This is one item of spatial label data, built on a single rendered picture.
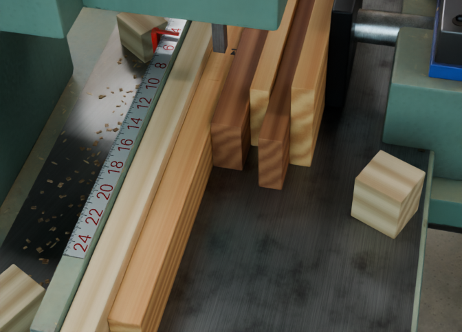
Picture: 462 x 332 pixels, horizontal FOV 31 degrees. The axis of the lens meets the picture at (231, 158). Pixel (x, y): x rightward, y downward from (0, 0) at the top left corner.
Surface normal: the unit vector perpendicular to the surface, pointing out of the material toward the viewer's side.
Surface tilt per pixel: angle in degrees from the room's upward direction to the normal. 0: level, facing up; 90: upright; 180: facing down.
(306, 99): 90
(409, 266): 0
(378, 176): 0
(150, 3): 90
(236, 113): 0
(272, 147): 90
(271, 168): 90
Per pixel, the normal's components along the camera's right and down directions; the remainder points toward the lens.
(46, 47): 0.97, 0.15
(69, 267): -0.04, -0.67
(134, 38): -0.76, 0.49
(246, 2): -0.23, 0.73
